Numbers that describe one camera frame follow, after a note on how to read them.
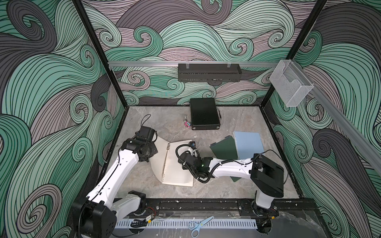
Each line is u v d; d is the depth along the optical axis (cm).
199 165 62
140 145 53
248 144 99
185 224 70
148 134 61
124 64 143
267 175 45
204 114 114
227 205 75
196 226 68
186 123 106
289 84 76
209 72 96
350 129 57
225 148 98
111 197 42
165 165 86
